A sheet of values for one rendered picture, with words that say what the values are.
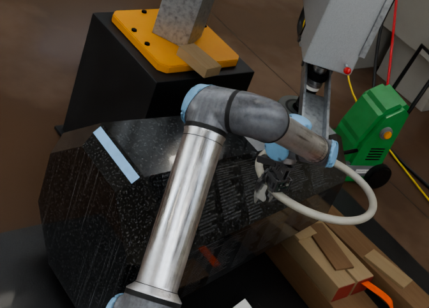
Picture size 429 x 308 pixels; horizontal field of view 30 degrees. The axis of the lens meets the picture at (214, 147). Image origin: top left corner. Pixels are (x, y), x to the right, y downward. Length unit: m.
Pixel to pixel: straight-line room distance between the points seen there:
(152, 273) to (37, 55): 3.08
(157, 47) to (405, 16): 2.58
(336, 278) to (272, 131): 1.76
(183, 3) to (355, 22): 0.86
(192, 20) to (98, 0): 2.08
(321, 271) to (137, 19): 1.50
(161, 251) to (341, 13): 1.58
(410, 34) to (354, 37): 2.56
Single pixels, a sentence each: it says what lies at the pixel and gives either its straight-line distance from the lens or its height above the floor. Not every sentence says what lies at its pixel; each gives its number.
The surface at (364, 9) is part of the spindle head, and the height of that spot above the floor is 1.41.
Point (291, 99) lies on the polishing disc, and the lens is 3.67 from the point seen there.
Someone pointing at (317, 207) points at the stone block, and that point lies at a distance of 3.61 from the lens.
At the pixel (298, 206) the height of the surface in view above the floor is 0.94.
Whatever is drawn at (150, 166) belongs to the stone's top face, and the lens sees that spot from 2.97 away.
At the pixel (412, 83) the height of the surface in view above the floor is 0.13.
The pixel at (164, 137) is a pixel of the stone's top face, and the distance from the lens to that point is 3.14.
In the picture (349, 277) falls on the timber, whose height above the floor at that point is 0.24.
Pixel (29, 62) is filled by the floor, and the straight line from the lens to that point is 4.89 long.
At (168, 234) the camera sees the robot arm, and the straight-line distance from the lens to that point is 2.04.
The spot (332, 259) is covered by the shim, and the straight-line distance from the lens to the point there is 3.84.
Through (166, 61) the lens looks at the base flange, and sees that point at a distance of 3.69.
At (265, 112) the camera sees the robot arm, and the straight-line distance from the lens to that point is 2.07.
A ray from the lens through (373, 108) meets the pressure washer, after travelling 4.67.
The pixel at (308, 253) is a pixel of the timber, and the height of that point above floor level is 0.24.
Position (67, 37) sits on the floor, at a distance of 5.24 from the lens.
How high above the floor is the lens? 2.57
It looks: 34 degrees down
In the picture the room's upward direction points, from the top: 22 degrees clockwise
